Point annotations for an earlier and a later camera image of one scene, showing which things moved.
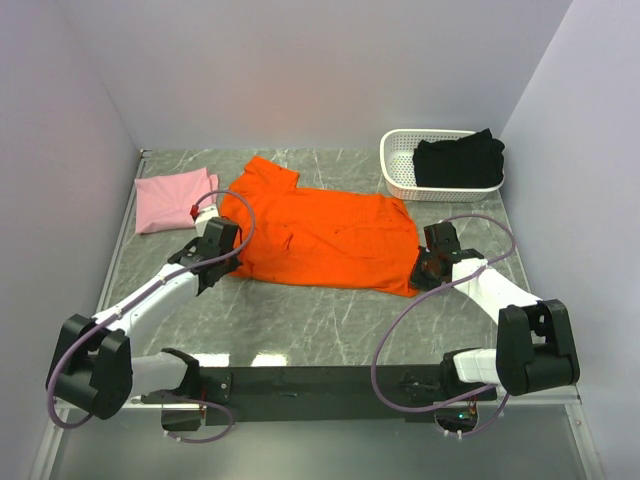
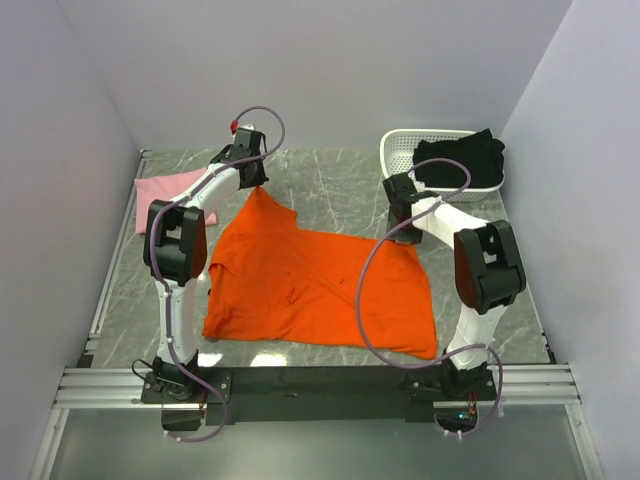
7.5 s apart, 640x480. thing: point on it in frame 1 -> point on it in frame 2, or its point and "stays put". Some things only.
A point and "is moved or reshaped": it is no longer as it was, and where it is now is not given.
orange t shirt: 294,234 is moved or reshaped
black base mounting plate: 328,394 stays put
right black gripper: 417,280 -> 414,237
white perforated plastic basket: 397,149 stays put
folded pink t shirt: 163,201 stays put
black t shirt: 471,161 stays put
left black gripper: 233,263 -> 260,179
